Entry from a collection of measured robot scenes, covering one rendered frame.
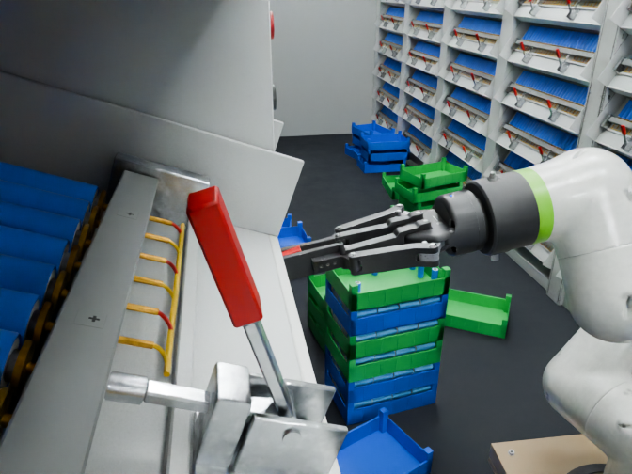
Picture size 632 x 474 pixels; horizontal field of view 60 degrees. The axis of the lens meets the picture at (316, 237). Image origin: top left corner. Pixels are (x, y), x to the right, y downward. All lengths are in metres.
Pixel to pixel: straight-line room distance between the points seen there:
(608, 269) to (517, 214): 0.12
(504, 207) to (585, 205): 0.09
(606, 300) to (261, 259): 0.47
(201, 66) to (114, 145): 0.06
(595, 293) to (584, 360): 0.42
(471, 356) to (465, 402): 0.24
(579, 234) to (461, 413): 1.20
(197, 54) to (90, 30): 0.05
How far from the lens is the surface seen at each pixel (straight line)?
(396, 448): 1.68
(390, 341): 1.60
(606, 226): 0.69
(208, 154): 0.31
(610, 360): 1.11
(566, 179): 0.69
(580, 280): 0.70
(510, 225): 0.65
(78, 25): 0.31
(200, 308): 0.24
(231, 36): 0.31
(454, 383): 1.92
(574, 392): 1.10
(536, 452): 1.28
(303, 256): 0.62
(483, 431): 1.78
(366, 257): 0.60
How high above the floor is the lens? 1.20
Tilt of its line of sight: 25 degrees down
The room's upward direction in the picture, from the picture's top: straight up
